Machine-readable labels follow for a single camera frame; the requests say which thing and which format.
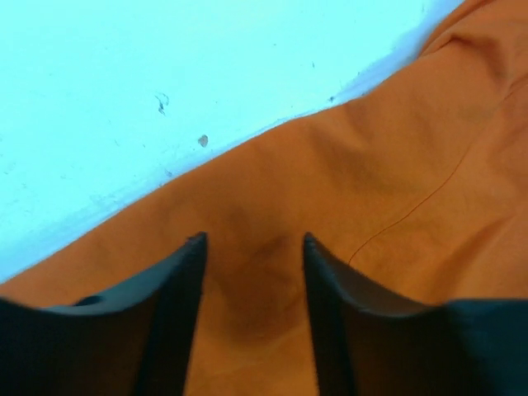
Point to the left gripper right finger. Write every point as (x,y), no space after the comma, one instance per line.
(369,340)

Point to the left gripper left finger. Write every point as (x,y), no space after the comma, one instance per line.
(134,338)

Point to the orange t shirt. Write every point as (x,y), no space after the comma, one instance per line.
(421,185)

